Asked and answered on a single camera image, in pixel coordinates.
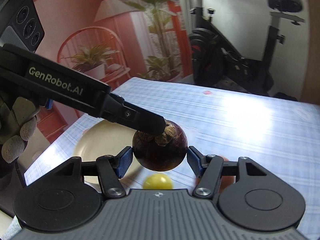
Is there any dark purple mangosteen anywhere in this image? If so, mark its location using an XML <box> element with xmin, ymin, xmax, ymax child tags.
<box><xmin>132</xmin><ymin>120</ymin><xmax>188</xmax><ymax>172</ymax></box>

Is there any gloved left hand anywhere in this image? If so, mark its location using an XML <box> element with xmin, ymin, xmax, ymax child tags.
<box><xmin>1</xmin><ymin>97</ymin><xmax>40</xmax><ymax>163</ymax></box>

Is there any red apple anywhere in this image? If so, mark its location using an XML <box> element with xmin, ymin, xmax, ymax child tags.
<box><xmin>194</xmin><ymin>156</ymin><xmax>235</xmax><ymax>193</ymax></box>

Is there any cream oval plate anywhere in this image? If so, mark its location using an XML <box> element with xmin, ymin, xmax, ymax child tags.
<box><xmin>73</xmin><ymin>119</ymin><xmax>141</xmax><ymax>183</ymax></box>

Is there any yellow-green round fruit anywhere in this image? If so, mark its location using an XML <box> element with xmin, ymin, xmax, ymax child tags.
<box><xmin>143</xmin><ymin>173</ymin><xmax>173</xmax><ymax>190</ymax></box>

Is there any blue plaid tablecloth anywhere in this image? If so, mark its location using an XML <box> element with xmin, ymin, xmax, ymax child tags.
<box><xmin>17</xmin><ymin>77</ymin><xmax>319</xmax><ymax>239</ymax></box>

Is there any black exercise bike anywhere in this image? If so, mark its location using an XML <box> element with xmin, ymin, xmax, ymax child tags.
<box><xmin>202</xmin><ymin>0</ymin><xmax>309</xmax><ymax>98</ymax></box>

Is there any wooden door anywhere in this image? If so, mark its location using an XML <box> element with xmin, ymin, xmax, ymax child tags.
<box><xmin>300</xmin><ymin>0</ymin><xmax>319</xmax><ymax>105</ymax></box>

